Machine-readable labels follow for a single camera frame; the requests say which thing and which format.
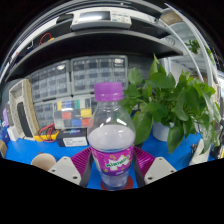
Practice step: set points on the small purple object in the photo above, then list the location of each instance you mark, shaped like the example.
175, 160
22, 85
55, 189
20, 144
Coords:
6, 116

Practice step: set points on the black shelf unit with instruments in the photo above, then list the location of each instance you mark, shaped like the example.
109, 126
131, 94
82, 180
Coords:
93, 43

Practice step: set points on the purple-capped clear drink bottle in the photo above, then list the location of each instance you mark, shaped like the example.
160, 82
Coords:
111, 140

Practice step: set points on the beige patterned mug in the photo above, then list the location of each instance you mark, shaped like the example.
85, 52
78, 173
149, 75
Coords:
43, 161

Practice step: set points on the yellow multimeter with red leads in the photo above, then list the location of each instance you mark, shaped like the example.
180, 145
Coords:
46, 135

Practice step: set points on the flat round red coaster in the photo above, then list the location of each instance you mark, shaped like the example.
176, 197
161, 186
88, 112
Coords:
130, 183

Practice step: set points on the black box with white label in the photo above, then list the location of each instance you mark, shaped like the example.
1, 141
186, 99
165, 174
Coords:
71, 138

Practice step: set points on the small brown block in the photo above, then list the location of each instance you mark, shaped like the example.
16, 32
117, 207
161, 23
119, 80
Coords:
2, 148

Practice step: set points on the small white box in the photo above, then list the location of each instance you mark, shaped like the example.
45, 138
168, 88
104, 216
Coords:
12, 133

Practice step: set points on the clear box with coloured compartments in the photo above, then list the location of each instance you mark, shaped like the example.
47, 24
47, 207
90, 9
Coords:
71, 113

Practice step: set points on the green leafy potted plant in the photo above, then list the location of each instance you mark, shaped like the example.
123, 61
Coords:
166, 100

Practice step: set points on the white rack with cardboard boxes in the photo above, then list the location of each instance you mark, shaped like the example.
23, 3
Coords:
200, 50

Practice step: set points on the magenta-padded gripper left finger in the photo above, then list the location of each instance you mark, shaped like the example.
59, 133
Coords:
65, 168

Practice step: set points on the flat black device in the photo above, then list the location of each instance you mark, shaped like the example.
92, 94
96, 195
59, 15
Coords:
25, 120

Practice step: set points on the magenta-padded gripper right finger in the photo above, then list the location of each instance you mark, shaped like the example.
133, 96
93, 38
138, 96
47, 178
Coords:
160, 168

